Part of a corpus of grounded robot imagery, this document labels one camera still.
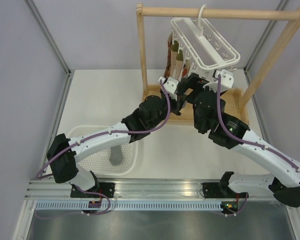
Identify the grey sock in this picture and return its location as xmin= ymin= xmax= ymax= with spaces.
xmin=109 ymin=145 xmax=124 ymax=166

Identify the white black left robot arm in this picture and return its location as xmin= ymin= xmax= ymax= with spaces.
xmin=46 ymin=86 xmax=186 ymax=198

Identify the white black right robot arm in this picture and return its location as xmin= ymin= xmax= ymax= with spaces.
xmin=190 ymin=70 xmax=300 ymax=208

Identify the white plastic clip hanger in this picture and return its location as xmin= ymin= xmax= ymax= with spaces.
xmin=170 ymin=4 xmax=241 ymax=77

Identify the argyle patterned sock right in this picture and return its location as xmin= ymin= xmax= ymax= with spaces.
xmin=180 ymin=59 xmax=194 ymax=82

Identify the argyle patterned sock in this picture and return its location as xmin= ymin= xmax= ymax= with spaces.
xmin=180 ymin=59 xmax=194 ymax=82
xmin=164 ymin=33 xmax=173 ymax=78

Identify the beige sock olive toe right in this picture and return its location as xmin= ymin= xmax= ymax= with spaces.
xmin=173 ymin=49 xmax=184 ymax=80

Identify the wooden hanging rack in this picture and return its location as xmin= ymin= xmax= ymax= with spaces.
xmin=132 ymin=3 xmax=300 ymax=130

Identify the argyle patterned sock leftmost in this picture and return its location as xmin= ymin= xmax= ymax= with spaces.
xmin=164 ymin=33 xmax=173 ymax=78

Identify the white perforated plastic basket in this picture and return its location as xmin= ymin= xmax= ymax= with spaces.
xmin=66 ymin=125 xmax=138 ymax=176

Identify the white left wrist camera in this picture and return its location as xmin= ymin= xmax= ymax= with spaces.
xmin=158 ymin=76 xmax=180 ymax=101

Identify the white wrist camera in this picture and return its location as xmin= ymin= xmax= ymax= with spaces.
xmin=203 ymin=69 xmax=234 ymax=94
xmin=158 ymin=76 xmax=180 ymax=101

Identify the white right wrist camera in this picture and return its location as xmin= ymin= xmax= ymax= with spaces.
xmin=203 ymin=69 xmax=234 ymax=94

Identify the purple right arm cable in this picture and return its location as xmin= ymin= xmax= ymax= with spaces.
xmin=216 ymin=74 xmax=300 ymax=181

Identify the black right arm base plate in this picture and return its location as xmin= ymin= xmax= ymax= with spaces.
xmin=201 ymin=182 xmax=224 ymax=199

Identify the white slotted cable duct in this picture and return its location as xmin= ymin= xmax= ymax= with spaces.
xmin=35 ymin=200 xmax=223 ymax=211

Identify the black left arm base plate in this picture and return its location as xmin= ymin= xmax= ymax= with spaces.
xmin=70 ymin=182 xmax=115 ymax=199

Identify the aluminium mounting rail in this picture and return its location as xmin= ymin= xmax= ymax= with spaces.
xmin=24 ymin=177 xmax=276 ymax=201

